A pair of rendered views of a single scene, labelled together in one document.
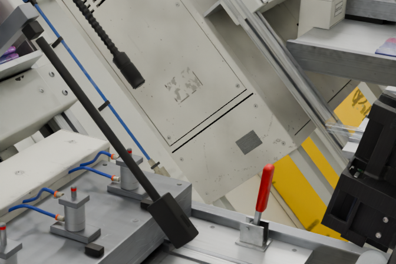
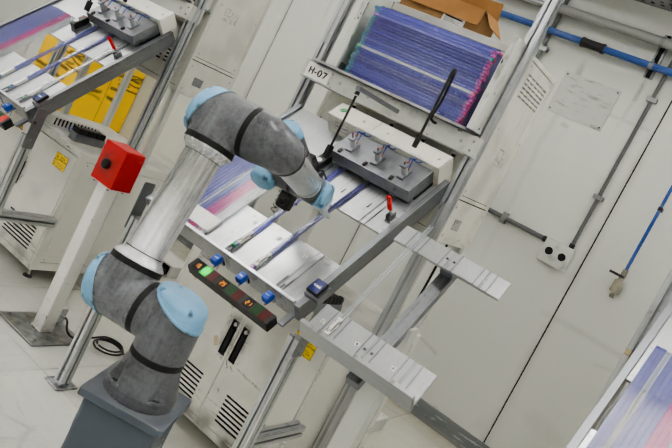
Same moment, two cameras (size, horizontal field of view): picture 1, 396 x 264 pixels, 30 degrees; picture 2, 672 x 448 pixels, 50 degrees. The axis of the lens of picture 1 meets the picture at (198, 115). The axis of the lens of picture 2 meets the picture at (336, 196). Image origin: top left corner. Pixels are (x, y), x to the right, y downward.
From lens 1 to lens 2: 227 cm
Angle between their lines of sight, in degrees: 87
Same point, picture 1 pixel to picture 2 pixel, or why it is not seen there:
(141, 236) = (378, 178)
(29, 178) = (408, 148)
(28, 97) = (453, 137)
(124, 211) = (389, 172)
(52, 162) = (420, 153)
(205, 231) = (401, 208)
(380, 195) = not seen: hidden behind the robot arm
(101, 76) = not seen: outside the picture
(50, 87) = (466, 144)
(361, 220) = not seen: hidden behind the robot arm
